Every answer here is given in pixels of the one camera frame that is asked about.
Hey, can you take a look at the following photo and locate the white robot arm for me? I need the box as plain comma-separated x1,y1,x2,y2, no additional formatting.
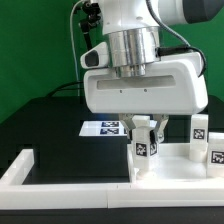
81,0,224,142

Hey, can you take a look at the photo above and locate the white cable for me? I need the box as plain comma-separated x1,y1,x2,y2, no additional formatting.
69,0,88,84

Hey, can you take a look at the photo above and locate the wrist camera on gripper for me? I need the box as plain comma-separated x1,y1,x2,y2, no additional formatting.
80,42,109,69

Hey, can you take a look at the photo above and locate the black cable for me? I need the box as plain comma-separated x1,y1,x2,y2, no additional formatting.
46,81,84,98

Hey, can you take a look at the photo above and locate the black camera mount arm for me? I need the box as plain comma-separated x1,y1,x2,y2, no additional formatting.
79,1,101,50

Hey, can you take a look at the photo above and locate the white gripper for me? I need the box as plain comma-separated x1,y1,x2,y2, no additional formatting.
84,52,208,144

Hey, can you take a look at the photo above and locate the white square tabletop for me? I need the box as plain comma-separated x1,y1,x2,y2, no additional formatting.
127,143,214,182

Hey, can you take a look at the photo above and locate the white U-shaped obstacle fence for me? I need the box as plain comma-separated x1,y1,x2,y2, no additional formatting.
0,149,224,210

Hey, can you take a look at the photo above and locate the white marker base plate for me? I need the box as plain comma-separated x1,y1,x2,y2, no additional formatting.
79,119,158,138

